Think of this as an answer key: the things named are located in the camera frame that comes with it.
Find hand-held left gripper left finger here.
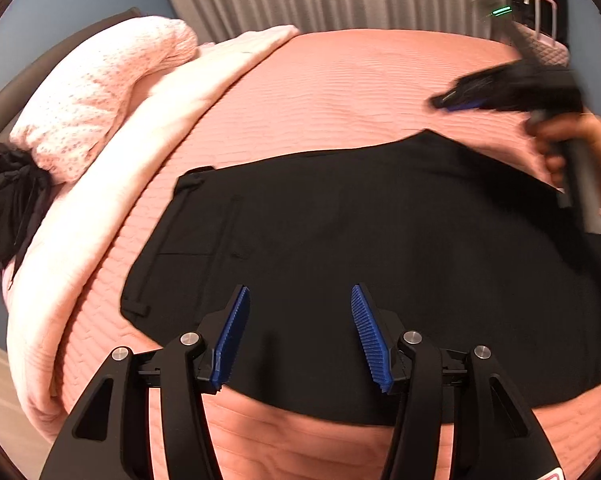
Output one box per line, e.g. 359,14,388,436
39,284,252,480

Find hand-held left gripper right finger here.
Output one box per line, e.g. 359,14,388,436
351,284,563,480

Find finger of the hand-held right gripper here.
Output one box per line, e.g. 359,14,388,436
431,85,482,112

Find black pants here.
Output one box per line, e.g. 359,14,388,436
120,129,601,413

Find person's right hand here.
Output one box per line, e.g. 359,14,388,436
527,111,601,211

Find pink suitcase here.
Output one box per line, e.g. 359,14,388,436
510,0,572,66

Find pink quilted bedspread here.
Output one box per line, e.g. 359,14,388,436
55,30,601,480

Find pale pink duvet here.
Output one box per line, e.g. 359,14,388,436
3,25,301,443

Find black crumpled cloth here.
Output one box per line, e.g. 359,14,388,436
0,142,56,266

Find pink floral pillow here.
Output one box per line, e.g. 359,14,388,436
9,16,200,184

